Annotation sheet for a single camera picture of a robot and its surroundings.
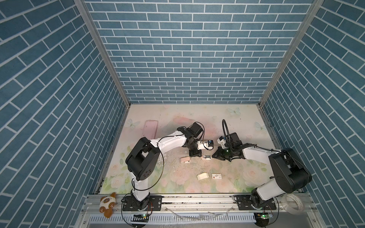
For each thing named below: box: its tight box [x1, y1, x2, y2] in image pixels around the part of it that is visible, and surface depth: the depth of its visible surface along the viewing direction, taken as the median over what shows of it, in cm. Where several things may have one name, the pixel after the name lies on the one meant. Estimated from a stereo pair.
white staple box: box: [211, 173, 223, 180], surface depth 84 cm
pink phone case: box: [142, 119, 159, 140], surface depth 104 cm
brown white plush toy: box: [99, 191, 117, 219], surface depth 72 cm
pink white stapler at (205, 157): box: [201, 154, 212, 161], surface depth 91 cm
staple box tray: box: [196, 171, 210, 181], surface depth 84 cm
